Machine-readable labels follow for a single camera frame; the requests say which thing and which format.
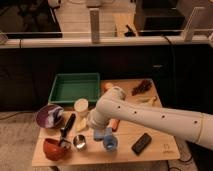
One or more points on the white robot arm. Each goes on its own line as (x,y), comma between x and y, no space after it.
(191,126)

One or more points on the white plastic cup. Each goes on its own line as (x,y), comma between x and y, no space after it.
(81,107)

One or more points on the blue plastic cup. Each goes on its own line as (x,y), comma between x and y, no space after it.
(110,142)

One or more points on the orange carrot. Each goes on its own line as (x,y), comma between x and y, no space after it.
(114,124)

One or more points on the green plastic tray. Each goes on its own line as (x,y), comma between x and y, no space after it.
(67,88)

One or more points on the dark grape bunch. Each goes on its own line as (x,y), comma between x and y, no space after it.
(144,86)

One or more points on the pale yellow wedge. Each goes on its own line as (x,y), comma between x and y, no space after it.
(81,125)

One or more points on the purple ceramic bowl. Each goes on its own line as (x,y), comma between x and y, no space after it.
(49,116)

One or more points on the black rectangular block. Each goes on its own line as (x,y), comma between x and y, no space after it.
(141,143)

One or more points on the wooden board table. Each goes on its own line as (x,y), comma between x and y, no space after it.
(130,143)

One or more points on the black handled tool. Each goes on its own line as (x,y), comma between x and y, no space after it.
(68,125)

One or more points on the white post centre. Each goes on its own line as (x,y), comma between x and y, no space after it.
(94,22)

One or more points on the white post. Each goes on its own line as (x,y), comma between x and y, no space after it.
(193,21)
(94,22)

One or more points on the white post right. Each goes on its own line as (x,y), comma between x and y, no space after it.
(193,21)

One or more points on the white horizontal rail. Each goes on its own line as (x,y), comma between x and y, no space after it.
(104,41)

